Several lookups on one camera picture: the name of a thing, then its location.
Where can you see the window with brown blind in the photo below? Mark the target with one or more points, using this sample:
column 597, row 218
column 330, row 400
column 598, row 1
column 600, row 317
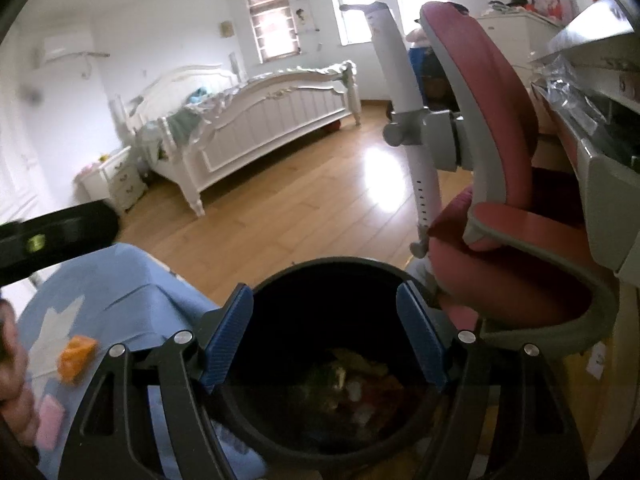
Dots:
column 272, row 22

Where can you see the white desk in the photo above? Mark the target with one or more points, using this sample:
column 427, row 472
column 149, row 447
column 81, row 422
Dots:
column 600, row 170

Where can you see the wall poster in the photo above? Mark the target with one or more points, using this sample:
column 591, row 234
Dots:
column 547, row 2

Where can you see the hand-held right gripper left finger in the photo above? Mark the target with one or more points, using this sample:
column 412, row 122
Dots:
column 227, row 335

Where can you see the orange wrapper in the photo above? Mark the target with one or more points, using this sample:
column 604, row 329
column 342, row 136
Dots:
column 77, row 357

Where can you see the person's left hand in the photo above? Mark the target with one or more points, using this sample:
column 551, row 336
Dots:
column 12, row 370

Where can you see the black round bin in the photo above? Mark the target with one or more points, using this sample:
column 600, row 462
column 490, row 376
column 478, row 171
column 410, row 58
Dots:
column 325, row 300

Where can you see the white nightstand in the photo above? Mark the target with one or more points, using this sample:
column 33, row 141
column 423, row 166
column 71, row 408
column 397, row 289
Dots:
column 117, row 180

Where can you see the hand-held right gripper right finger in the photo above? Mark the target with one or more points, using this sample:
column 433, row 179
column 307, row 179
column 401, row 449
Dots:
column 420, row 335

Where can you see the white dresser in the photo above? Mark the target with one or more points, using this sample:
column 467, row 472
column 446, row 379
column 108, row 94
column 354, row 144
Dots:
column 510, row 40

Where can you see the pile of wrappers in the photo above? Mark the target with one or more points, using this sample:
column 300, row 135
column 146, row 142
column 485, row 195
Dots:
column 355, row 390

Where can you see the red object under bed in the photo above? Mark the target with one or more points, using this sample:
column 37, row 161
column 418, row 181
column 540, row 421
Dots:
column 334, row 127

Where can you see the white bed frame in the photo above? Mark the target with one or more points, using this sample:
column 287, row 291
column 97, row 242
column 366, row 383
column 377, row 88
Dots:
column 260, row 125

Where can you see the pink and grey chair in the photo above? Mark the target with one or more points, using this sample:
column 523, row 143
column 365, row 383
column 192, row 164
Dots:
column 480, row 85

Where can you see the white wall air conditioner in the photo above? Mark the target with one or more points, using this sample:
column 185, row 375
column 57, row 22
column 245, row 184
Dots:
column 62, row 50

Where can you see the pink wrapper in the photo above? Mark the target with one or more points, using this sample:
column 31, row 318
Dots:
column 50, row 422

